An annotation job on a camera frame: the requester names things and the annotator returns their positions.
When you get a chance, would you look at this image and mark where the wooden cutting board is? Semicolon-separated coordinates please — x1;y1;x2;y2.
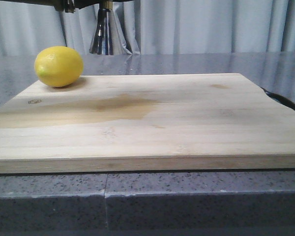
0;74;295;174

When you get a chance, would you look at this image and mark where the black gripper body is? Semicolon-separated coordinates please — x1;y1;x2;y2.
24;0;136;13

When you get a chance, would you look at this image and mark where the steel double jigger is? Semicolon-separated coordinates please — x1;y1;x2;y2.
89;0;130;56

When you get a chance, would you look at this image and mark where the grey curtain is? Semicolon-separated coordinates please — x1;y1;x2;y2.
0;0;295;56

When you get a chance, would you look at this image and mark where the yellow lemon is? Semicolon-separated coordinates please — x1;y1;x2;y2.
34;46;84;88

